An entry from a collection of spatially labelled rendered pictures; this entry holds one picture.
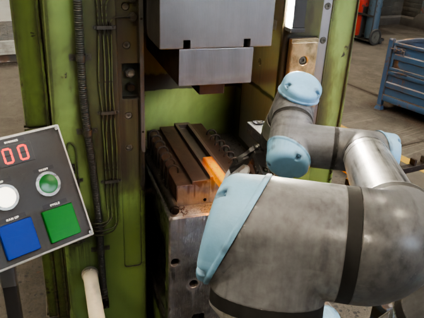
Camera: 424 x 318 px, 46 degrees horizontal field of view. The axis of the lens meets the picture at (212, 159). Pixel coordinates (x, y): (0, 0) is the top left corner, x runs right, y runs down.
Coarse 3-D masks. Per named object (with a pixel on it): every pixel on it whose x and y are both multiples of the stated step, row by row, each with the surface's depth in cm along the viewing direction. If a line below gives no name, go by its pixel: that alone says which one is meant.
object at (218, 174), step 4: (208, 156) 152; (204, 160) 150; (208, 160) 149; (212, 160) 149; (208, 164) 147; (212, 164) 147; (216, 164) 147; (208, 168) 147; (212, 168) 144; (216, 168) 144; (220, 168) 144; (212, 172) 143; (216, 172) 142; (220, 172) 142; (216, 176) 140; (220, 176) 140; (224, 176) 140; (216, 180) 140; (220, 180) 138; (220, 184) 137
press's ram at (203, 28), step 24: (144, 0) 133; (168, 0) 117; (192, 0) 119; (216, 0) 121; (240, 0) 123; (264, 0) 125; (144, 24) 136; (168, 24) 120; (192, 24) 122; (216, 24) 124; (240, 24) 125; (264, 24) 127; (168, 48) 122; (192, 48) 124
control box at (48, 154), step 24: (0, 144) 110; (24, 144) 113; (48, 144) 117; (0, 168) 109; (24, 168) 113; (48, 168) 116; (72, 168) 120; (24, 192) 112; (72, 192) 119; (0, 216) 108; (24, 216) 111; (0, 240) 107; (48, 240) 113; (72, 240) 117; (0, 264) 106
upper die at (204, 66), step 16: (208, 48) 126; (224, 48) 127; (240, 48) 128; (160, 64) 145; (176, 64) 127; (192, 64) 126; (208, 64) 127; (224, 64) 129; (240, 64) 130; (176, 80) 129; (192, 80) 128; (208, 80) 129; (224, 80) 131; (240, 80) 132
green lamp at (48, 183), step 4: (44, 176) 115; (48, 176) 115; (52, 176) 116; (40, 180) 114; (44, 180) 115; (48, 180) 115; (52, 180) 116; (56, 180) 116; (40, 184) 114; (44, 184) 114; (48, 184) 115; (52, 184) 116; (56, 184) 116; (40, 188) 114; (44, 188) 114; (48, 188) 115; (52, 188) 116; (56, 188) 116; (48, 192) 115
